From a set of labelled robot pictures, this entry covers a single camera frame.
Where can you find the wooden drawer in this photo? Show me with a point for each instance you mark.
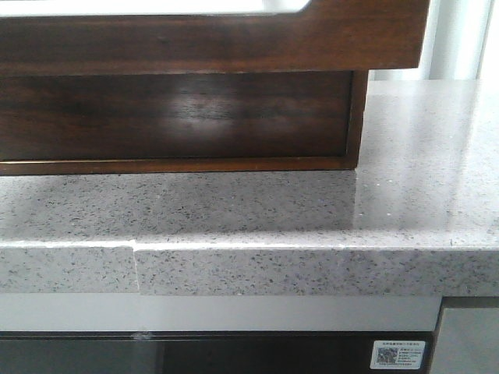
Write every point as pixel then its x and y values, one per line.
pixel 325 36
pixel 175 117

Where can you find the dark wooden drawer cabinet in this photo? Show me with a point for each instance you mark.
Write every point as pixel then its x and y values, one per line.
pixel 356 121

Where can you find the black glass built-in appliance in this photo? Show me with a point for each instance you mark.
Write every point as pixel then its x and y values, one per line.
pixel 199 352

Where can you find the white QR code sticker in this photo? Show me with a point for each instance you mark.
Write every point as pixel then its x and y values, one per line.
pixel 397 354

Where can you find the white curtain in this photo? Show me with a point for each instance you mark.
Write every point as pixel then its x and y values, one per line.
pixel 460 43

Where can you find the grey cabinet door panel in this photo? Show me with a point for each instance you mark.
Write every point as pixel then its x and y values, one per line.
pixel 467 336

